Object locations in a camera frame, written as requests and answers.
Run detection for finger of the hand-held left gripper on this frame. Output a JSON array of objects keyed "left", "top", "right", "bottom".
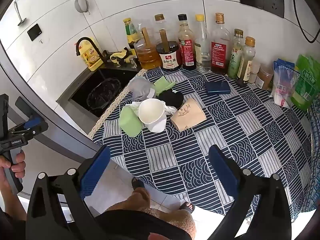
[
  {"left": 15, "top": 96, "right": 34, "bottom": 118},
  {"left": 10, "top": 116, "right": 49, "bottom": 141}
]

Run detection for black cable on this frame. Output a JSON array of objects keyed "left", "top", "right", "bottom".
[{"left": 290, "top": 0, "right": 320, "bottom": 43}]

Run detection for white paper cup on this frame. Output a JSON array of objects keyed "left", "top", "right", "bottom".
[{"left": 138, "top": 98, "right": 167, "bottom": 133}]

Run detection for red label bottle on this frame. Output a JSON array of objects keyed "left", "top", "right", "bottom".
[{"left": 211, "top": 12, "right": 231, "bottom": 75}]

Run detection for beige paper cup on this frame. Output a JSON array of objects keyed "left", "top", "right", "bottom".
[{"left": 170, "top": 98, "right": 207, "bottom": 132}]

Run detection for metal soap pump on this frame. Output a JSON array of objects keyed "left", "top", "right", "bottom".
[{"left": 126, "top": 55, "right": 138, "bottom": 68}]

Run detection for dark bottle with black cap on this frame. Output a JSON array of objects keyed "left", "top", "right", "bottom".
[{"left": 177, "top": 14, "right": 197, "bottom": 70}]

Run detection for person's left forearm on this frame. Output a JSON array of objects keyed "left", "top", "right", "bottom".
[{"left": 0, "top": 172, "right": 27, "bottom": 222}]

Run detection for blue box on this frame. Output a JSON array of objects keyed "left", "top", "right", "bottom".
[{"left": 205, "top": 81, "right": 232, "bottom": 95}]

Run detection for clear bottle with gold cap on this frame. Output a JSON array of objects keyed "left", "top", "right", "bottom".
[{"left": 153, "top": 14, "right": 168, "bottom": 48}]

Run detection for black round coaster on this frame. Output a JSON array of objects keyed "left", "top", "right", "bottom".
[{"left": 156, "top": 89, "right": 184, "bottom": 110}]

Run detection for person's left hand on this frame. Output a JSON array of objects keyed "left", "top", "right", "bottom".
[{"left": 0, "top": 150, "right": 26, "bottom": 180}]

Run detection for black faucet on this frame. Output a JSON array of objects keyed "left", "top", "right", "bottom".
[{"left": 76, "top": 38, "right": 107, "bottom": 64}]

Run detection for yellow oil jug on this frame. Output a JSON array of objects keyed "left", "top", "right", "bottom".
[{"left": 79, "top": 37, "right": 103, "bottom": 71}]

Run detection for metal hanging utensil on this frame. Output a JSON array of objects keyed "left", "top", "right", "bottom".
[{"left": 14, "top": 1, "right": 27, "bottom": 26}]

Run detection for green packet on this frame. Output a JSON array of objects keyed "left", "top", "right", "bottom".
[{"left": 290, "top": 54, "right": 320, "bottom": 112}]

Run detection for dark soy sauce jar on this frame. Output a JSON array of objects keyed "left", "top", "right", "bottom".
[{"left": 155, "top": 29, "right": 181, "bottom": 70}]

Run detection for green label bottle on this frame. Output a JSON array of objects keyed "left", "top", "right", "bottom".
[{"left": 227, "top": 29, "right": 245, "bottom": 80}]

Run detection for person's leg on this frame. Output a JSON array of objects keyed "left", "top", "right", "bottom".
[{"left": 104, "top": 187, "right": 196, "bottom": 240}]

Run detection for black wall switch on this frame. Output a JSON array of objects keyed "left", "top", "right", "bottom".
[{"left": 27, "top": 24, "right": 42, "bottom": 41}]

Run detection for person's dark clothing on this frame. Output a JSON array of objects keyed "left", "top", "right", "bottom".
[{"left": 0, "top": 210, "right": 27, "bottom": 240}]

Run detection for blue white patterned tablecloth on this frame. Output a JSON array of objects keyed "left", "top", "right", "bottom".
[{"left": 89, "top": 66, "right": 315, "bottom": 222}]

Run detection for black slipper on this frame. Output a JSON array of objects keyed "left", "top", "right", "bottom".
[
  {"left": 178, "top": 202, "right": 195, "bottom": 213},
  {"left": 131, "top": 177, "right": 145, "bottom": 190}
]

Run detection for clear plastic bag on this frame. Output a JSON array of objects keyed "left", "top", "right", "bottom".
[{"left": 269, "top": 59, "right": 300, "bottom": 109}]

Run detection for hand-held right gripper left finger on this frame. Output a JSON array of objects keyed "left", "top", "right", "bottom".
[{"left": 25, "top": 145, "right": 112, "bottom": 240}]

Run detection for clear oil dispenser jar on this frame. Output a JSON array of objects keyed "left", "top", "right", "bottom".
[{"left": 134, "top": 27, "right": 162, "bottom": 70}]

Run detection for twisted white tissue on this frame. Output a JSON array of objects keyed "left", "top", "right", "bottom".
[{"left": 164, "top": 104, "right": 178, "bottom": 116}]

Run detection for grey plastic bag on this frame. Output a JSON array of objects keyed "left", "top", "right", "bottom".
[{"left": 129, "top": 76, "right": 157, "bottom": 102}]

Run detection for blue patterned cloth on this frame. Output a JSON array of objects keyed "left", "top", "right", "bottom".
[{"left": 301, "top": 100, "right": 320, "bottom": 213}]

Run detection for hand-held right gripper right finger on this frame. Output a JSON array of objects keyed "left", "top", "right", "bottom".
[{"left": 207, "top": 144, "right": 292, "bottom": 240}]

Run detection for yellow rubber gloves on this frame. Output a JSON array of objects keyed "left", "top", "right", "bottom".
[{"left": 109, "top": 47, "right": 130, "bottom": 67}]

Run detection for bin with black bag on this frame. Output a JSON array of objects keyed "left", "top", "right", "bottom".
[{"left": 86, "top": 77, "right": 122, "bottom": 110}]

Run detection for brown spice jar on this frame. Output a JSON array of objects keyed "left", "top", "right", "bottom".
[{"left": 255, "top": 64, "right": 274, "bottom": 90}]

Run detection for black sink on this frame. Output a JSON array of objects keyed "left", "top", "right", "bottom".
[{"left": 57, "top": 65, "right": 140, "bottom": 118}]

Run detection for green bottle with yellow cap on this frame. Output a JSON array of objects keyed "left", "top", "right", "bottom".
[{"left": 123, "top": 17, "right": 138, "bottom": 55}]

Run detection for clear bottle with yellow cap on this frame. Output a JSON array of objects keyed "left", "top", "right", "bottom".
[{"left": 194, "top": 14, "right": 212, "bottom": 73}]

